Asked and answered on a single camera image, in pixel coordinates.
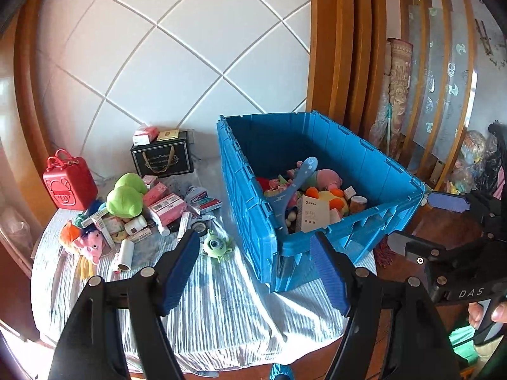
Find pink tissue pack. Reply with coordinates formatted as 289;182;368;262
143;182;167;207
152;194;188;225

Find light blue plastic paddle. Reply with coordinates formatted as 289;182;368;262
270;156;318;235

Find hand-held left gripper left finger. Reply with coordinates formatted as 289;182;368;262
48;227;201;380

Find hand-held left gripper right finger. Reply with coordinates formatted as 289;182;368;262
310;231;462;380

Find black gift bag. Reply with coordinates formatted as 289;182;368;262
131;130;195;179

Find blue white packet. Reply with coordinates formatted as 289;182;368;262
183;186;209;205

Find bagged colourful goods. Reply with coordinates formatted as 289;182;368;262
447;129;500;195

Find white squeeze bottle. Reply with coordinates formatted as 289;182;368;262
112;239;135;273

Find yellow duck plush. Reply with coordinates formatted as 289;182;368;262
305;188;350;223

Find blue plastic crate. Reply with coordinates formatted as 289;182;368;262
216;111;427;294

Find green cloth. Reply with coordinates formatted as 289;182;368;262
447;325;481;361

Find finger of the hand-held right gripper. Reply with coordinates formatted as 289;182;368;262
387;230;451;264
428;191;492;217

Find gray patterned panel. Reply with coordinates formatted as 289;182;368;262
400;4;477;175

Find red bear suitcase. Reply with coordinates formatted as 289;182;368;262
43;149;98;210

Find tall white box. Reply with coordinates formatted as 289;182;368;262
295;196;331;233

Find person's right hand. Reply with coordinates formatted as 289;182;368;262
467;302;507;329

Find blue shoe cover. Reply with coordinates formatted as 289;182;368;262
270;362;295;380

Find pink toothpaste box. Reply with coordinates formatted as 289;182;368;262
177;211;193;240

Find wooden door frame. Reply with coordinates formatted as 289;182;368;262
305;0;387;136

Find red teal mask box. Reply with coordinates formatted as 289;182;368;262
194;196;223;213

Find green monster toy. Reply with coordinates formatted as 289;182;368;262
203;227;234;262

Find brown jar white lid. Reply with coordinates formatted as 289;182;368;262
349;196;369;217

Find white red tissue pack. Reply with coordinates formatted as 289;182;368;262
132;126;159;146

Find orange-haired pink doll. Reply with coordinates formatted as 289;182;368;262
59;221;105;265

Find white round jar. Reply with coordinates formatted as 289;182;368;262
124;216;148;237

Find long white box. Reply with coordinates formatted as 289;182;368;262
81;209;110;227

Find pink green plush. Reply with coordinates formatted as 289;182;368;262
315;169;344;190

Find rolled patterned carpet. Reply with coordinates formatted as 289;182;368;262
370;39;415;156

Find green plush toy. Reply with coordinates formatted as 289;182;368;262
106;173;150;218

